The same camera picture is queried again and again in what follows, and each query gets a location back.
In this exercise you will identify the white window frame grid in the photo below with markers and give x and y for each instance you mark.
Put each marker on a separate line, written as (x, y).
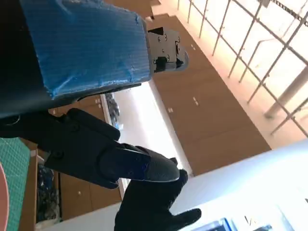
(276, 107)

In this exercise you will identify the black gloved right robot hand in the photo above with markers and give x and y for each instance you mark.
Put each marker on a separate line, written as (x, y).
(144, 207)

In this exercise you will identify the green cutting mat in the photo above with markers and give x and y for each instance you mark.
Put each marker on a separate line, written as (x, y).
(16, 173)

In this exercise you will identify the brown wooden cabinet wall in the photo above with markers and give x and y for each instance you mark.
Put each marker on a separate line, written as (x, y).
(204, 108)

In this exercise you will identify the white desk top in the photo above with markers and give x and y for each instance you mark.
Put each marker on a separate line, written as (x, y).
(240, 187)

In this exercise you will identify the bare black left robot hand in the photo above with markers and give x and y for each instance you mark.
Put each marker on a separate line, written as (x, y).
(84, 48)

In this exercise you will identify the pink bowl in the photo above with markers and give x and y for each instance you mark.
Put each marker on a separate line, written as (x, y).
(3, 199)

